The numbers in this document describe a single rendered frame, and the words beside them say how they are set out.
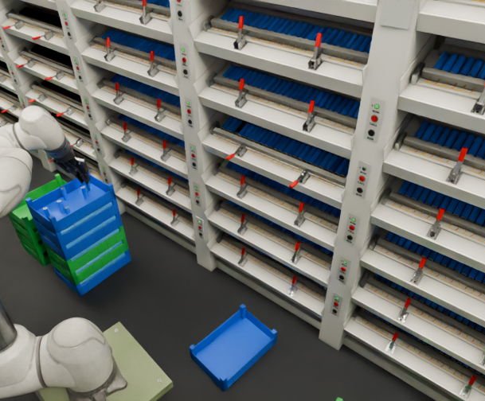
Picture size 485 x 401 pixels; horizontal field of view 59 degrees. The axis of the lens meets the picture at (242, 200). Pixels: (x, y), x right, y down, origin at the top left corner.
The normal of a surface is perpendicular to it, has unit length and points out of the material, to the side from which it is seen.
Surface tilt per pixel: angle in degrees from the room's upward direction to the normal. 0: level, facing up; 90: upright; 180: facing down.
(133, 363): 1
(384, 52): 90
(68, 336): 6
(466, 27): 111
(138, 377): 1
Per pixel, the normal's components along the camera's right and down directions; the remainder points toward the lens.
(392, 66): -0.62, 0.49
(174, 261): -0.01, -0.78
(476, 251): -0.23, -0.55
